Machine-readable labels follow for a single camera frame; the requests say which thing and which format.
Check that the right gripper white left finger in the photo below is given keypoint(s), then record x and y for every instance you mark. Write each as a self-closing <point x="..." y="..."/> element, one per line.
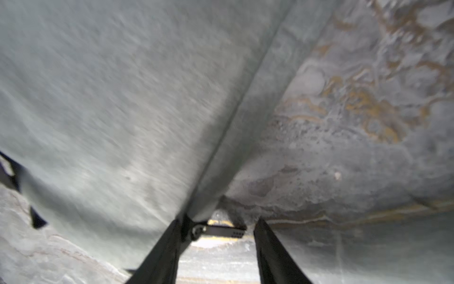
<point x="160" y="266"/>

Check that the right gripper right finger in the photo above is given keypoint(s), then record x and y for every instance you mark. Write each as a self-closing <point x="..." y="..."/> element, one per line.
<point x="274" y="262"/>

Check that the grey laptop bag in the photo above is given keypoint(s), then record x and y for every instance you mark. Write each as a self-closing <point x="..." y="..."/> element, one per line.
<point x="122" y="115"/>

